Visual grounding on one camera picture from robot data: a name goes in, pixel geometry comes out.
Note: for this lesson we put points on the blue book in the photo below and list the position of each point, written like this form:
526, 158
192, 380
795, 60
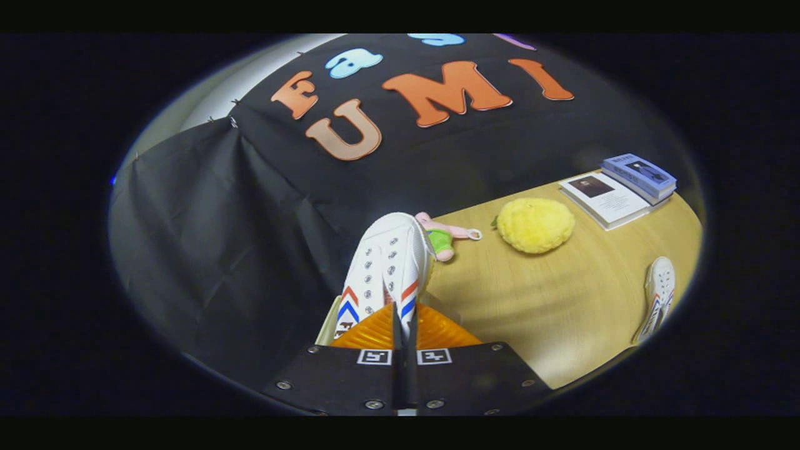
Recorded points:
640, 175

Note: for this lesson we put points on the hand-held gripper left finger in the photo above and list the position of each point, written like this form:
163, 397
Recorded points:
396, 337

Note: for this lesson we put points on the beige fabric storage box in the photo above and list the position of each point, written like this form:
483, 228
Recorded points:
325, 325

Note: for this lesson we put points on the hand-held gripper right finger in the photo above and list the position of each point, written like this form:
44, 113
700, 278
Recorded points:
413, 337

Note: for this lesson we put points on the yellow plush toy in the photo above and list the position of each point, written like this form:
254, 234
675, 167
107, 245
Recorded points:
535, 225

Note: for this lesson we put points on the white book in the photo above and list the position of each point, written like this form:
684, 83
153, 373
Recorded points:
606, 200

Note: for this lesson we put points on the white striped shoe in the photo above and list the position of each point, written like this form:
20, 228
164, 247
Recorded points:
387, 262
657, 294

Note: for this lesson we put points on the pink and green plush toy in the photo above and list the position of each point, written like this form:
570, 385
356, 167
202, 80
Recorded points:
442, 240

